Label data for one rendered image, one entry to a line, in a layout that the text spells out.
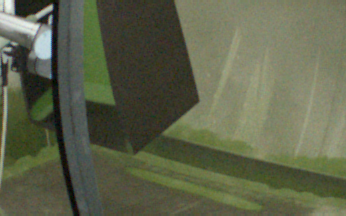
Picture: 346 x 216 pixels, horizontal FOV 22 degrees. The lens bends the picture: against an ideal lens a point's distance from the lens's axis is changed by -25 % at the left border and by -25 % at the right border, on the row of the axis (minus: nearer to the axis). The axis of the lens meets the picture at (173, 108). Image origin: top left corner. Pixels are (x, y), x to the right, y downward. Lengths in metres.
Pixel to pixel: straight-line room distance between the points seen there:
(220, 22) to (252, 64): 0.28
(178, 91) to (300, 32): 0.81
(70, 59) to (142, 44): 1.33
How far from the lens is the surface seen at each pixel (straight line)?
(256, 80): 4.45
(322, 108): 4.18
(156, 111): 3.72
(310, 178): 4.14
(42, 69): 3.15
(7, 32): 2.99
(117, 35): 3.52
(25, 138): 4.74
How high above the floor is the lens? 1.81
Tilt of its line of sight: 19 degrees down
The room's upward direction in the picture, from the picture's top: 4 degrees counter-clockwise
